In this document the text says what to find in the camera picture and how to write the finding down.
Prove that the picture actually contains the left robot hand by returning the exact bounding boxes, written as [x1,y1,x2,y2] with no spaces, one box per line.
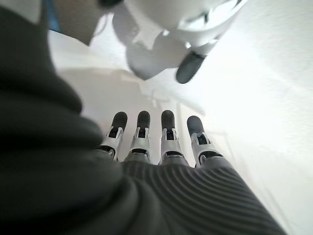
[0,0,287,235]

